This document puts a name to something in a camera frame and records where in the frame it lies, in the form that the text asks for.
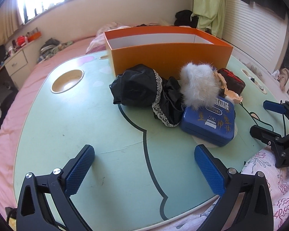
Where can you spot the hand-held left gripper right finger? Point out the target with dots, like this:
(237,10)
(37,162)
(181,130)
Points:
(208,170)

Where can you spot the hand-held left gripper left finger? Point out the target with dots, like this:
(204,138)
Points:
(79,170)

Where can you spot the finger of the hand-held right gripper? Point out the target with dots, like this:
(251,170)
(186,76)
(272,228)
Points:
(262,133)
(272,106)

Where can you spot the cream egg-shaped toy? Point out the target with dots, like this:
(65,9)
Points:
(233,97)

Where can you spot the dark red mahjong block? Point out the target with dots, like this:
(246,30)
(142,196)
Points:
(233,81)

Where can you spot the blue tin box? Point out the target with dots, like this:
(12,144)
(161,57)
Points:
(207,122)

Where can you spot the fluffy fur pompom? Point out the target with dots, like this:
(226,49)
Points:
(200,86)

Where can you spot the black lace-trimmed cloth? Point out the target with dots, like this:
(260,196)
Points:
(134,86)

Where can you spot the orange cardboard box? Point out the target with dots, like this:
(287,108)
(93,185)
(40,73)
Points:
(171,57)

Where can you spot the green cartoon desktop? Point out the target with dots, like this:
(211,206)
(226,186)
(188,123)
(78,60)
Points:
(86,125)

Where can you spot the beige stuffed toy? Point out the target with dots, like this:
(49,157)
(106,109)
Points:
(284,77)

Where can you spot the white rose-print cloth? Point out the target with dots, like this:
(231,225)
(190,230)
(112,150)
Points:
(284,192)

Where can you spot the grey furry trinket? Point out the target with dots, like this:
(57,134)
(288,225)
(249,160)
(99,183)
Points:
(251,66)

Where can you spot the bed with pink sheet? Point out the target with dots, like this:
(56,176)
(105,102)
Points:
(33,77)

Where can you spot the black desk chair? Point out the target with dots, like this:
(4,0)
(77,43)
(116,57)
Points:
(3,86)

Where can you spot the light green hanging cloth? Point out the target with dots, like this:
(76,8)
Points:
(207,4)

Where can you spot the black clothes pile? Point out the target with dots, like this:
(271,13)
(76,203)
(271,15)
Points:
(184,18)

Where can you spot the white drawer cabinet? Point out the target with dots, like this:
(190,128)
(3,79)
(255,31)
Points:
(15,63)

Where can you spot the patterned clothes pile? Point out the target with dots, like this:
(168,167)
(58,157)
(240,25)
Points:
(50,48)

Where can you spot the red container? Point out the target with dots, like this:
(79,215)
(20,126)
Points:
(21,39)

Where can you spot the beige curtain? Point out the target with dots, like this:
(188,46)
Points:
(4,28)

